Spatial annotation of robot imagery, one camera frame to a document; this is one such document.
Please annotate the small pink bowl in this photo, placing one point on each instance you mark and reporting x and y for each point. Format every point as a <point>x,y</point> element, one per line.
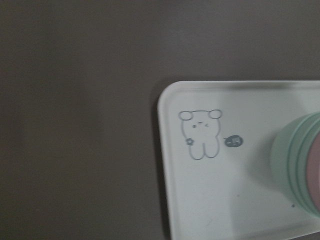
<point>313,171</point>

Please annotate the green bowl stack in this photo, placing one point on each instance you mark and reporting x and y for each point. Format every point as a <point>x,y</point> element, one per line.
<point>289,157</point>

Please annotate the cream bunny tray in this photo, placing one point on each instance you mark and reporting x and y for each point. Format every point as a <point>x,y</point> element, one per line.
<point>232,196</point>

